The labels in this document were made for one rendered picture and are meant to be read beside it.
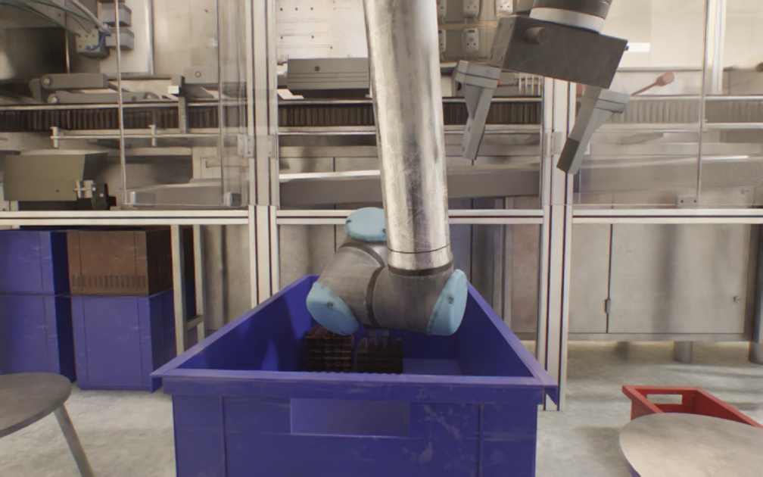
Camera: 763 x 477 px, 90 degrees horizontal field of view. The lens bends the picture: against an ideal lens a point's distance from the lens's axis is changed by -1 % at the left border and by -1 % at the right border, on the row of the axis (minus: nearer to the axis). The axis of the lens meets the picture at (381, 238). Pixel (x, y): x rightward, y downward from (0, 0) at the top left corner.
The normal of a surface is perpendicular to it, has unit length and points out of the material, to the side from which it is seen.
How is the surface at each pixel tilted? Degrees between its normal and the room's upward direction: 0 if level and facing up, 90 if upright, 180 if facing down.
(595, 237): 90
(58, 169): 79
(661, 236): 90
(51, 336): 90
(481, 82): 114
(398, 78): 102
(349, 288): 68
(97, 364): 90
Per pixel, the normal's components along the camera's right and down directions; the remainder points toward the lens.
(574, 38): 0.11, 0.47
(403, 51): -0.07, 0.26
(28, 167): -0.04, -0.11
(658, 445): 0.00, -1.00
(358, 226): -0.01, -0.77
